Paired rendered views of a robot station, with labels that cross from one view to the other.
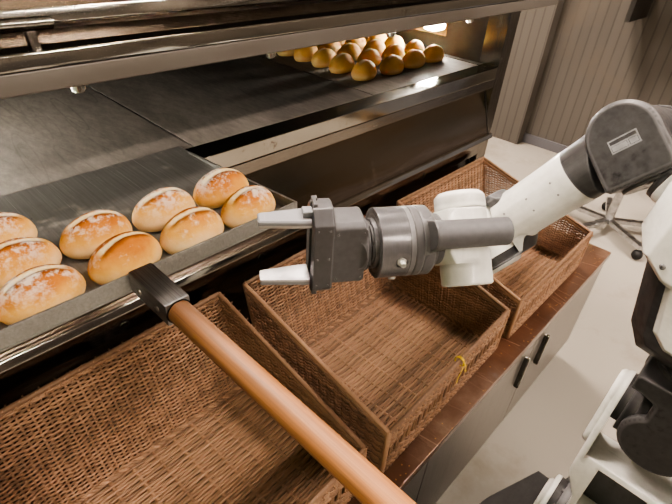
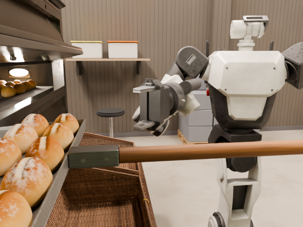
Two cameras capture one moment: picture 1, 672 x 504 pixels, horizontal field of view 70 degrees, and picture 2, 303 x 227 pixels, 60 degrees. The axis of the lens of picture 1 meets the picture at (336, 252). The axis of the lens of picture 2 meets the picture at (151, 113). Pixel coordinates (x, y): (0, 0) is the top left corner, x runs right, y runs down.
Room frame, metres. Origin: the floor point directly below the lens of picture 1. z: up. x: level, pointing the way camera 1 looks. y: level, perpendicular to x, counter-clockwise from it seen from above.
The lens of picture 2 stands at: (0.07, 0.49, 1.38)
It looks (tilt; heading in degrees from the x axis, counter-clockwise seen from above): 12 degrees down; 311
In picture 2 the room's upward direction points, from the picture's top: straight up
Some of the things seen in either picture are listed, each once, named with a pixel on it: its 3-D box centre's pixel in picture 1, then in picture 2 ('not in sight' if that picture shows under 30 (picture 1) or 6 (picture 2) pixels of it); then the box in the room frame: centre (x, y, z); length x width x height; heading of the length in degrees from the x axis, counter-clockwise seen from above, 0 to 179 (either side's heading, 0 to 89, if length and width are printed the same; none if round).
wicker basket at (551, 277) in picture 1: (493, 235); (101, 158); (1.41, -0.54, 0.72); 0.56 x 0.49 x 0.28; 138
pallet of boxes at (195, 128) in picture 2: not in sight; (217, 109); (2.01, -3.36, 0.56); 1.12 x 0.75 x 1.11; 47
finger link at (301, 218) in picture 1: (284, 216); (143, 87); (0.47, 0.06, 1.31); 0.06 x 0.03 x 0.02; 104
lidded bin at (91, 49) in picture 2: not in sight; (87, 50); (3.48, -1.96, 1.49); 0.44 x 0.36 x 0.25; 49
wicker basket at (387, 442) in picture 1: (381, 318); (94, 208); (0.95, -0.13, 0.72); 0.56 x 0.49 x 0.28; 140
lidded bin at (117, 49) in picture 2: not in sight; (122, 50); (3.13, -2.36, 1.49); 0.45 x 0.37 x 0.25; 49
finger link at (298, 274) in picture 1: (284, 278); (143, 126); (0.47, 0.06, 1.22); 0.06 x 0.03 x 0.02; 104
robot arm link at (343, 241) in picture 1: (358, 244); (161, 102); (0.49, -0.03, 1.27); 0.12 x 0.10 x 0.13; 104
